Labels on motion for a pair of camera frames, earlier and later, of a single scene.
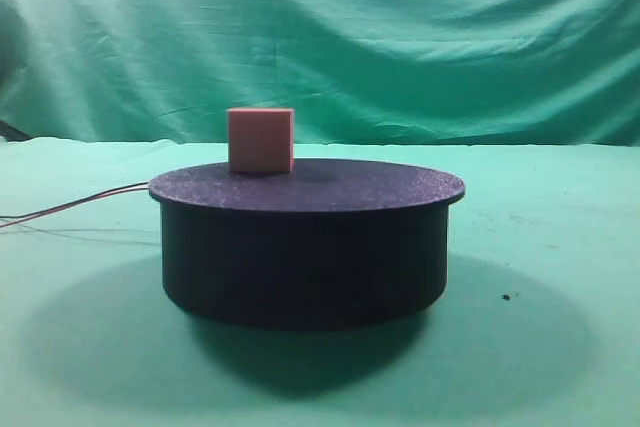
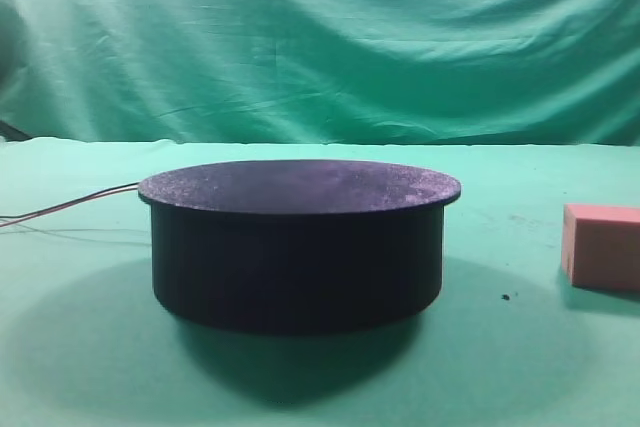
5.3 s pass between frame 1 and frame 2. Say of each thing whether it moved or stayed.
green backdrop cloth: stayed
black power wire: stayed
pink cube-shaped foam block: moved
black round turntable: stayed
